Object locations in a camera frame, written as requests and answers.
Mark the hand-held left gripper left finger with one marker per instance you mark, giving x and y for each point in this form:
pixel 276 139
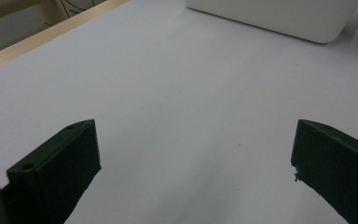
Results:
pixel 52 174

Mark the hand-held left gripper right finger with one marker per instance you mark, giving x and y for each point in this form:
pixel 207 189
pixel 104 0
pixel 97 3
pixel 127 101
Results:
pixel 338 171

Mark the wooden table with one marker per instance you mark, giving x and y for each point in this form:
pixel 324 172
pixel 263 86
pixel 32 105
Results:
pixel 43 35

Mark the white plastic bin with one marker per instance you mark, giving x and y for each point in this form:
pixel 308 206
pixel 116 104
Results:
pixel 276 15

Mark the white table mat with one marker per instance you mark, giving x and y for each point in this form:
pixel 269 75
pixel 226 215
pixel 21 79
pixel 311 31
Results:
pixel 183 109

